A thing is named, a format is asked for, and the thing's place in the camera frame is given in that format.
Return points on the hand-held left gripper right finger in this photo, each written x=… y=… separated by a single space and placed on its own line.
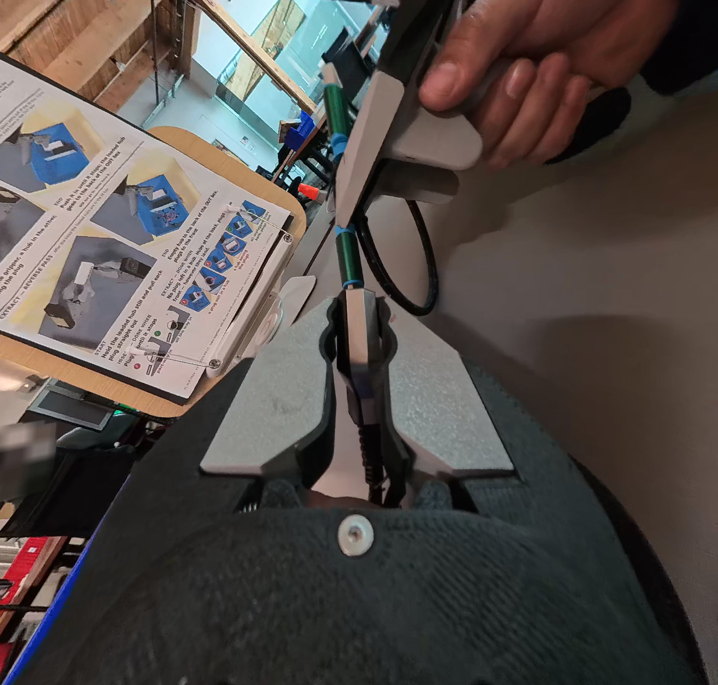
x=449 y=416

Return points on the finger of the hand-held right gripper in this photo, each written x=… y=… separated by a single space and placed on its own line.
x=364 y=147
x=420 y=183

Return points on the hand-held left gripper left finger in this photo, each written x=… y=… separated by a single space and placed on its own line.
x=269 y=410

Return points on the person's right forearm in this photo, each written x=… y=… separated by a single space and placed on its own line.
x=690 y=23

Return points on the person's right hand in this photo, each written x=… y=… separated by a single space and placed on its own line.
x=549 y=35

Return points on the small blue bin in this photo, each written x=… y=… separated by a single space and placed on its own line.
x=297 y=130

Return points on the orange traffic cone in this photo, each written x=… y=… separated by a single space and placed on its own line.
x=308 y=191

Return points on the black office chair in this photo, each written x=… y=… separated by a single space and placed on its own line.
x=342 y=60

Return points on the grey framed monitor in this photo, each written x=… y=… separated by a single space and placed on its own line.
x=73 y=410

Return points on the printed instruction sheet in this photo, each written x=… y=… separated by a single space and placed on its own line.
x=112 y=236

